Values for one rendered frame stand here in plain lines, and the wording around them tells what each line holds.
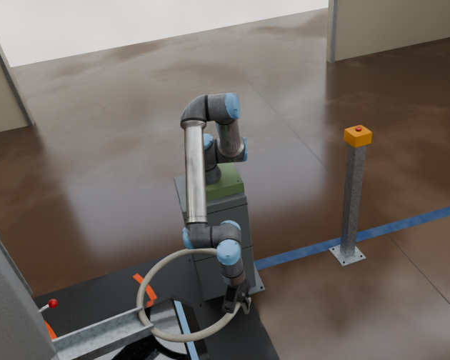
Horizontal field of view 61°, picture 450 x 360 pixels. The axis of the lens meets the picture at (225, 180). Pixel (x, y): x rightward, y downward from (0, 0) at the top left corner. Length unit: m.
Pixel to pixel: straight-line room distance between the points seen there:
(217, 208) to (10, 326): 1.36
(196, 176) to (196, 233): 0.23
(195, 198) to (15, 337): 0.77
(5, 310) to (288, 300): 1.98
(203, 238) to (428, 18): 6.68
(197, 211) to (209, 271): 1.14
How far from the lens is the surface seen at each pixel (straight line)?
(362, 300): 2.90
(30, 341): 1.42
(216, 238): 1.55
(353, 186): 2.68
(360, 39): 7.09
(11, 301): 1.29
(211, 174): 2.33
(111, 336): 1.73
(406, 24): 7.52
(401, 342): 2.77
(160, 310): 1.85
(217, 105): 1.68
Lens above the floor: 2.28
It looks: 35 degrees down
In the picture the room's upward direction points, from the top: 8 degrees counter-clockwise
